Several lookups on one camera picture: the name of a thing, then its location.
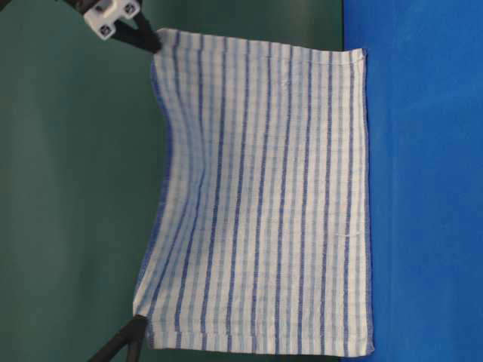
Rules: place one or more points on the white gripper block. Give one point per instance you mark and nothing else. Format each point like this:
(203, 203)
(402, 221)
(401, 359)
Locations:
(104, 16)

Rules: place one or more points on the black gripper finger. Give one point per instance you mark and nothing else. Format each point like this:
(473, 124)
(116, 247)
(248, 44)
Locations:
(136, 334)
(120, 340)

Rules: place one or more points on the blue striped white towel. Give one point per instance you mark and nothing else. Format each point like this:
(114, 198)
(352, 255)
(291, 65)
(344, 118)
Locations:
(261, 242)

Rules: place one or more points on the blue table mat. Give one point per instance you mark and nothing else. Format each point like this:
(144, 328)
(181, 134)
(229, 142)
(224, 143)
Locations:
(424, 89)

